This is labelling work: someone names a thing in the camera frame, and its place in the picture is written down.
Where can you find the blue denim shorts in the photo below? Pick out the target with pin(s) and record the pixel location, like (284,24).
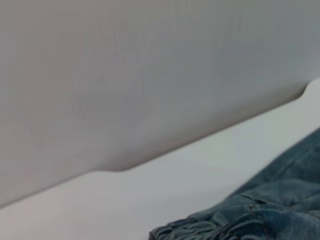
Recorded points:
(275,200)

